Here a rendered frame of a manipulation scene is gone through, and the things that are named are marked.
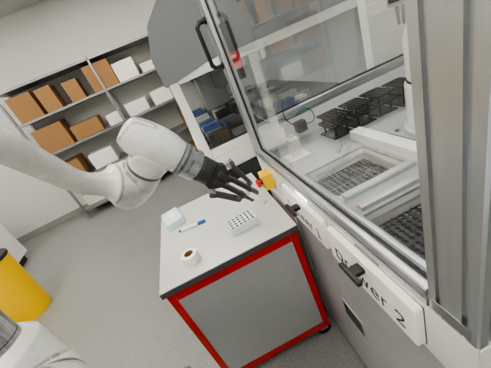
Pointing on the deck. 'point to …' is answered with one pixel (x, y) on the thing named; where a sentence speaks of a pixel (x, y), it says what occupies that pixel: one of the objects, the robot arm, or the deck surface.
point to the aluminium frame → (432, 162)
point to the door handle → (205, 44)
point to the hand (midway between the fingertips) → (256, 196)
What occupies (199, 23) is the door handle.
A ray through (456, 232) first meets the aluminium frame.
